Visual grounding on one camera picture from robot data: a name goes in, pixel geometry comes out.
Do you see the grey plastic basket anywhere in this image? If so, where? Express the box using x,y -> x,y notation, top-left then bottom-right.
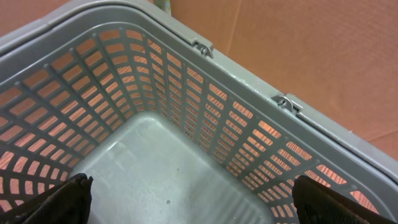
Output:
1,1 -> 397,223

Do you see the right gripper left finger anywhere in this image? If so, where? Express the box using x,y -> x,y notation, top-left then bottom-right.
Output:
1,173 -> 93,224

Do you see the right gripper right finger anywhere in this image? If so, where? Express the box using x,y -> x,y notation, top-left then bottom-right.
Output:
292,175 -> 395,224

